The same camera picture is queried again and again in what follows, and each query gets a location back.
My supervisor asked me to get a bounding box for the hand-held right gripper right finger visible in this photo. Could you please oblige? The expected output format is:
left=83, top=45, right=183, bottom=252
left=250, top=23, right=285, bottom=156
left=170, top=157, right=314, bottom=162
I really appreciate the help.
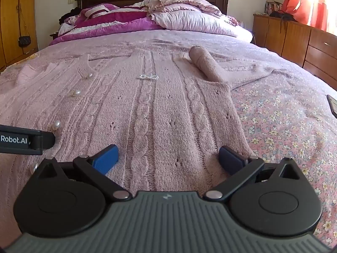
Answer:
left=203, top=145, right=308, bottom=201

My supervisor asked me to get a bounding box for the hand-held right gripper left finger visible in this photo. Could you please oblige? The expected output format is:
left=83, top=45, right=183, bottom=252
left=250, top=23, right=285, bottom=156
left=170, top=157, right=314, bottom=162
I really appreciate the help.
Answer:
left=31, top=144, right=132, bottom=201

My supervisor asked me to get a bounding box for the pink knitted sweater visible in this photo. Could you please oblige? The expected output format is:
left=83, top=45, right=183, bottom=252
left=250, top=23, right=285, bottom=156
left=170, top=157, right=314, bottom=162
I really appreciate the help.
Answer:
left=0, top=45, right=293, bottom=217

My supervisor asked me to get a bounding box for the dark clothes pile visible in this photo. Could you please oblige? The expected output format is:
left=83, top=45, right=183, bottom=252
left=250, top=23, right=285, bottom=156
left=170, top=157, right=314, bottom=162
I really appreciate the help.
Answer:
left=58, top=7, right=83, bottom=26

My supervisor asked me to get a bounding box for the pink floral bedspread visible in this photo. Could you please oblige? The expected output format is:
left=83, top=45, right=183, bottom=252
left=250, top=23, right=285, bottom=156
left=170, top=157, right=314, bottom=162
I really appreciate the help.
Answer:
left=0, top=28, right=337, bottom=249

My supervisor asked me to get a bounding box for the small black handbag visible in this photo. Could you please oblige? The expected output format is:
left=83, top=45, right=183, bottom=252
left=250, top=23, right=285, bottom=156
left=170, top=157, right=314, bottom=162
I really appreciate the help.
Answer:
left=17, top=5, right=32, bottom=47

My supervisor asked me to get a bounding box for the black smartphone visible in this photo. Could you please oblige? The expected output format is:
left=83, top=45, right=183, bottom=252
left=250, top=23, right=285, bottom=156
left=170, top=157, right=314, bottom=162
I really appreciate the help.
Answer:
left=326, top=94, right=337, bottom=117

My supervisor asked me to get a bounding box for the wooden wardrobe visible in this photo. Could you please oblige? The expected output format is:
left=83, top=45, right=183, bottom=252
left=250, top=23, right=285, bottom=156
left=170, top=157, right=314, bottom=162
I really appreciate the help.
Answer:
left=0, top=0, right=39, bottom=72

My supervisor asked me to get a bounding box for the wooden dresser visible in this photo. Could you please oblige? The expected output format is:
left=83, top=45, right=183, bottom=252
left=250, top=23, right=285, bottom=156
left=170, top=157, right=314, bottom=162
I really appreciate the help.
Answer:
left=253, top=13, right=337, bottom=90

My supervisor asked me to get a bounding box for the magenta striped blanket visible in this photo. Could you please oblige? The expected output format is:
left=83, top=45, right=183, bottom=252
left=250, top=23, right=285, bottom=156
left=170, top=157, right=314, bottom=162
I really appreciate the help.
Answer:
left=49, top=4, right=169, bottom=45

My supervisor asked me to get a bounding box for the white pillow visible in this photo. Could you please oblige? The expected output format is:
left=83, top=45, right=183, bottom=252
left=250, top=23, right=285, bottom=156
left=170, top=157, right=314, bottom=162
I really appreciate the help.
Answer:
left=151, top=11, right=252, bottom=43

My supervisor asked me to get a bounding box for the black bag on dresser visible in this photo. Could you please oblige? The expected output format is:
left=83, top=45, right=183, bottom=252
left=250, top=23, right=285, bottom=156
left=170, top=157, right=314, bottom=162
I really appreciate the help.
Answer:
left=270, top=10, right=298, bottom=23

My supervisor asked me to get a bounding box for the row of books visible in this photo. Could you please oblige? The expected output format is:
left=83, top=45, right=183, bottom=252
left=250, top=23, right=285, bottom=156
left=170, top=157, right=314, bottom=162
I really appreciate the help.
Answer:
left=265, top=0, right=283, bottom=15

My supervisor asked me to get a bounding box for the pink ruffled pillow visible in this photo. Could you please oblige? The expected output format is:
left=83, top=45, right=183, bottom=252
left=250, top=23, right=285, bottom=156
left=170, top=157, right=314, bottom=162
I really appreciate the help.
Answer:
left=132, top=0, right=237, bottom=23

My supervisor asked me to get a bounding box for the orange curtain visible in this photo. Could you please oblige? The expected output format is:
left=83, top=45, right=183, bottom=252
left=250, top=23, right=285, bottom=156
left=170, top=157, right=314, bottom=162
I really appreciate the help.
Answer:
left=281, top=0, right=337, bottom=36

